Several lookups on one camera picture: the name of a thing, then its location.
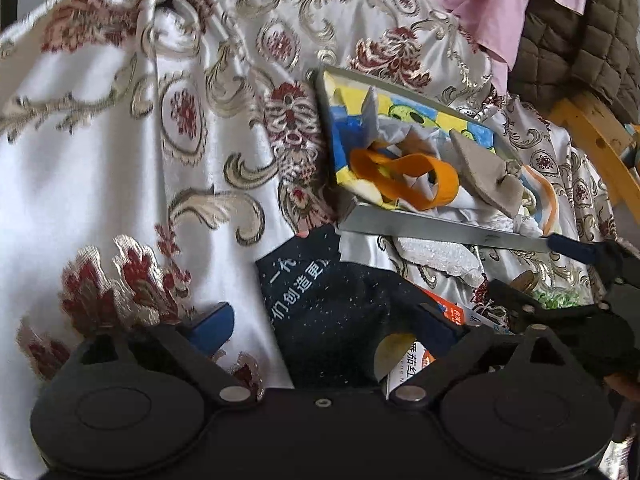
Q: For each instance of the orange tape loop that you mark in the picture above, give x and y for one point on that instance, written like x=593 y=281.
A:
x=365 y=170

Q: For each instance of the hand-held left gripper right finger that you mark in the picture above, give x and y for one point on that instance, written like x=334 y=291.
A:
x=441 y=324

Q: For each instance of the bag of green paper stars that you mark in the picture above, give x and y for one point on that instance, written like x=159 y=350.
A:
x=557 y=300

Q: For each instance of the grey felt pouch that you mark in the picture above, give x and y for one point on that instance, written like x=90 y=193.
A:
x=372 y=110

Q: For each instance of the striped cloth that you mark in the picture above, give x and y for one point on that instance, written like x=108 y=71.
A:
x=547 y=200

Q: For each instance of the olive quilted jacket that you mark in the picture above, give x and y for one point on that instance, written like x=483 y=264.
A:
x=590 y=50

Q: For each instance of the beige felt piece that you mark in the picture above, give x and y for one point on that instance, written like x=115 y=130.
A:
x=480 y=175

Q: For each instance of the grey box with colourful lining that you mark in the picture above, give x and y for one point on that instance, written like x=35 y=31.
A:
x=425 y=226

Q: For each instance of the crumpled grey plastic wrap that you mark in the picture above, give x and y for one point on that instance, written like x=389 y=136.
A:
x=462 y=207

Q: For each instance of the floral satin blanket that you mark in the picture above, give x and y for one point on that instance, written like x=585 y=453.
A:
x=90 y=185

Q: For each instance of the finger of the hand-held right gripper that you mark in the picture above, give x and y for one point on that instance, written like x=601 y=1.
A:
x=570 y=249
x=530 y=305

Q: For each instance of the teal patterned cloth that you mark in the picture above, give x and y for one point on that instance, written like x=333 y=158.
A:
x=632 y=147

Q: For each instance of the white towel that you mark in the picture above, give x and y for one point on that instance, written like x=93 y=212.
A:
x=440 y=256

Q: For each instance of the pink cloth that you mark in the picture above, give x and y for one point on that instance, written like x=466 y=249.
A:
x=500 y=0

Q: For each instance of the red and white snack packet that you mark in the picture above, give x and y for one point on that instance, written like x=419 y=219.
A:
x=407 y=366

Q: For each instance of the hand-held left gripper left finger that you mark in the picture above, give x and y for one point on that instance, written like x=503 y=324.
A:
x=215 y=326

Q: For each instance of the black printed cloth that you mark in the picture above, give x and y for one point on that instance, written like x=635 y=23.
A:
x=330 y=320

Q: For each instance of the yellow wooden bed rail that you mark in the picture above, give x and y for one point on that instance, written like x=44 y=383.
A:
x=590 y=130

